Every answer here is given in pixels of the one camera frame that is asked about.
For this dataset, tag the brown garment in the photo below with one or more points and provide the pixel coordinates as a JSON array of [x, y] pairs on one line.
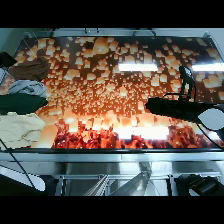
[[30, 69]]

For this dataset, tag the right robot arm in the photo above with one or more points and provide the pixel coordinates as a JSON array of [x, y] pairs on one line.
[[180, 108]]

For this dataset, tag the grey garment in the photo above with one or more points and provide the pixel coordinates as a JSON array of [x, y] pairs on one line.
[[28, 87]]

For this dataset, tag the dark green garment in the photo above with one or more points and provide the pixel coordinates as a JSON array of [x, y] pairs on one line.
[[20, 103]]

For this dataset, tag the cream garment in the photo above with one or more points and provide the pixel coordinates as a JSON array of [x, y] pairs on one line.
[[18, 130]]

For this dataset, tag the black garment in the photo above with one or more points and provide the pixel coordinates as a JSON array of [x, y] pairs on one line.
[[6, 59]]

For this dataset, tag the silver frame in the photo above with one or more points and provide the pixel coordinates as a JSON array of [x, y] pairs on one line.
[[100, 157]]

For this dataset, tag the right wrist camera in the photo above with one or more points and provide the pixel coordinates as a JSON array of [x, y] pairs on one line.
[[186, 75]]

